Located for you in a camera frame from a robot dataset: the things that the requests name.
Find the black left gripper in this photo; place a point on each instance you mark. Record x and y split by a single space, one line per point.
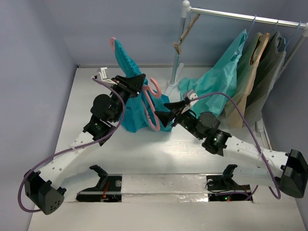
131 85

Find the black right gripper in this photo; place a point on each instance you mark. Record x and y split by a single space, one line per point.
178 113

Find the pink plastic hanger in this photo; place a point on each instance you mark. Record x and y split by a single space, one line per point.
140 111

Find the teal blue t-shirt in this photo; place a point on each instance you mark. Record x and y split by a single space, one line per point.
159 106

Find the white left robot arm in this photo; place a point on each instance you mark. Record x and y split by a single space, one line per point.
42 183

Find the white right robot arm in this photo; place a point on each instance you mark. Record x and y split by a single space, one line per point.
289 171

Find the beige wooden clip hanger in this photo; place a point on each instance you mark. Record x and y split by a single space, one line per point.
177 45

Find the mint green hanging shirt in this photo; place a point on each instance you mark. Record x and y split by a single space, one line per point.
222 77

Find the olive tan hanging shirt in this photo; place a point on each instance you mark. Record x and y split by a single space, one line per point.
246 74

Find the grey hanging shirt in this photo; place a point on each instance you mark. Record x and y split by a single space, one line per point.
268 69

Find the white metal clothes rack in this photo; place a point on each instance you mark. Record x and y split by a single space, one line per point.
189 15

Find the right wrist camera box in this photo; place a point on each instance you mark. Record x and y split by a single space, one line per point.
188 100

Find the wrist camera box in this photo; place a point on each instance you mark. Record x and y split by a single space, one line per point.
103 76
188 100

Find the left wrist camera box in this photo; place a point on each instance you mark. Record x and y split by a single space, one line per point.
103 76

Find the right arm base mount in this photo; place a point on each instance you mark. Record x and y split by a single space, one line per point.
223 188

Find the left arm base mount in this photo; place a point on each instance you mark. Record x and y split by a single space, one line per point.
107 189

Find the blue wire hanger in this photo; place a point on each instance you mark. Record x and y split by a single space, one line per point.
285 38
252 24

